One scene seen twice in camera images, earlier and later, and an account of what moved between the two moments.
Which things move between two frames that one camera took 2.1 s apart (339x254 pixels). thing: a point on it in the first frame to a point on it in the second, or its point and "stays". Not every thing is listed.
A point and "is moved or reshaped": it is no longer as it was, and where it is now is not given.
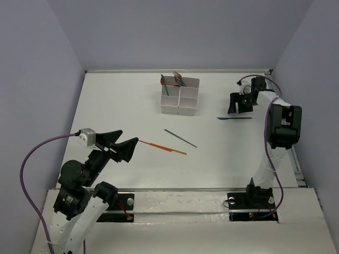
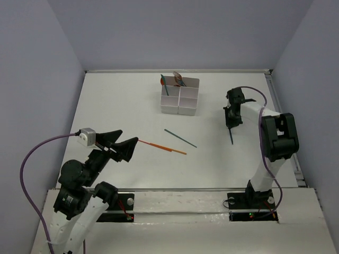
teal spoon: x=164 y=84 stays
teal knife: x=222 y=118 is moved or reshaped
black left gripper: x=108 y=150 stays
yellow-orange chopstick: x=169 y=149 stays
